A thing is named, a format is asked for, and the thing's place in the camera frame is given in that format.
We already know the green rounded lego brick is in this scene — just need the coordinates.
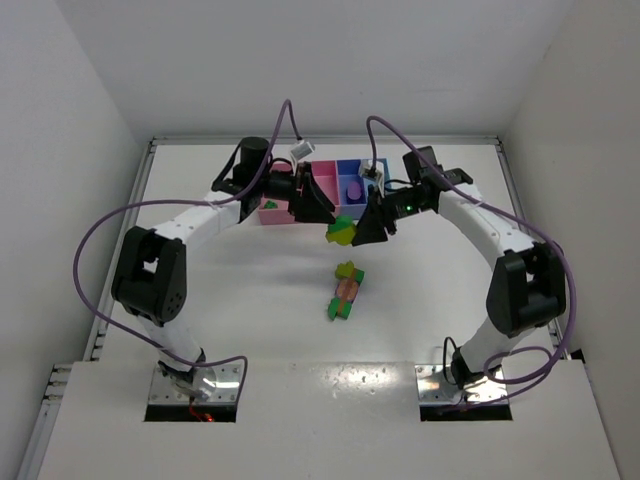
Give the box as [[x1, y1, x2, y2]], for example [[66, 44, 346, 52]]
[[327, 215, 354, 234]]

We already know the purple rounded lego brick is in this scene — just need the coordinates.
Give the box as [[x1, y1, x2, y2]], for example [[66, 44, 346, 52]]
[[345, 181, 363, 204]]

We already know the brown lego plate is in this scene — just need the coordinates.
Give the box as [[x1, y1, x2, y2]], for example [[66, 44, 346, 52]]
[[336, 269, 363, 320]]

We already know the lime rounded lego brick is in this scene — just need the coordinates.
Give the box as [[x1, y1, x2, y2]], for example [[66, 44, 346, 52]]
[[325, 229, 354, 246]]

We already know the purple butterfly lego brick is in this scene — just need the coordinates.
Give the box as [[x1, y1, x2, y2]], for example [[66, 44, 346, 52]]
[[335, 278, 360, 303]]

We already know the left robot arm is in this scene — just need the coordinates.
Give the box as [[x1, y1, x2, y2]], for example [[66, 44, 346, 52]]
[[111, 137, 335, 390]]

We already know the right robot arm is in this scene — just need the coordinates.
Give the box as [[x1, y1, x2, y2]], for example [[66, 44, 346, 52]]
[[351, 147, 566, 388]]

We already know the light blue container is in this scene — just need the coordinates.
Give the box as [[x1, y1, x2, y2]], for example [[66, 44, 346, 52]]
[[358, 159, 389, 202]]

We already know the pink divided container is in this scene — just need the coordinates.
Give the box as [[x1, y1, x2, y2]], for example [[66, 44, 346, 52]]
[[258, 161, 338, 225]]

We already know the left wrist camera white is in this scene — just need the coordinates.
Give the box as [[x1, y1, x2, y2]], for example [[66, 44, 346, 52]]
[[289, 139, 316, 163]]

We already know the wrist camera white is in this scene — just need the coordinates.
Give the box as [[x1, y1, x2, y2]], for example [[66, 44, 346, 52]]
[[289, 139, 316, 163], [358, 159, 385, 191]]

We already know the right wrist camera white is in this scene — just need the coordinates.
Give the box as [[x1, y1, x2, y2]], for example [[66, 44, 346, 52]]
[[358, 159, 385, 191]]

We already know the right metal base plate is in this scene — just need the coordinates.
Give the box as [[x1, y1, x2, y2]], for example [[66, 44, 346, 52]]
[[415, 364, 509, 408]]

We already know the metal base plate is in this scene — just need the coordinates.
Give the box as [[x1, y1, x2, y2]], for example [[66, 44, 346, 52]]
[[415, 364, 509, 408], [148, 363, 244, 407]]

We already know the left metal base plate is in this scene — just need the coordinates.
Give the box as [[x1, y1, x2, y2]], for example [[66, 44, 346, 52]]
[[148, 363, 244, 407]]

